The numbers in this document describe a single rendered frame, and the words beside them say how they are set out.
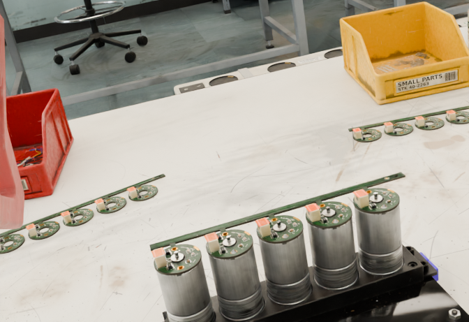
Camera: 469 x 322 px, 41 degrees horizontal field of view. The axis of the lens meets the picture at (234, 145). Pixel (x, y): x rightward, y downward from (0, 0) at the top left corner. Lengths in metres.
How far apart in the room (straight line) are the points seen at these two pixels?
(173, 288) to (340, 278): 0.09
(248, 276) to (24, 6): 4.44
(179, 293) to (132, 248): 0.14
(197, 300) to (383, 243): 0.10
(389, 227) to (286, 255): 0.06
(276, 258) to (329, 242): 0.03
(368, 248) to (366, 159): 0.18
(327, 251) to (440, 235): 0.11
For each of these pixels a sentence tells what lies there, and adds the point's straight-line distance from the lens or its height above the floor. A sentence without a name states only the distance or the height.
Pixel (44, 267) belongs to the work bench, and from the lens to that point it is 0.48.
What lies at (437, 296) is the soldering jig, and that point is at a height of 0.76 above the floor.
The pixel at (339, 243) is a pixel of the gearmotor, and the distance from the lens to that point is 0.34.
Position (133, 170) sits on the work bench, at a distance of 0.58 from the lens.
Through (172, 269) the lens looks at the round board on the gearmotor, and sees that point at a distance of 0.32.
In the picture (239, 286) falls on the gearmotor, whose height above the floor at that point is 0.79.
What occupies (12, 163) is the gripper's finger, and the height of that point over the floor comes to 0.91.
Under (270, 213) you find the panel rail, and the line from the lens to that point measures 0.35.
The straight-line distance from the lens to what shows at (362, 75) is 0.67.
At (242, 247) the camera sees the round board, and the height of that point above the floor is 0.81.
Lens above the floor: 1.00
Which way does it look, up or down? 25 degrees down
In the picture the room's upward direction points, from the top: 10 degrees counter-clockwise
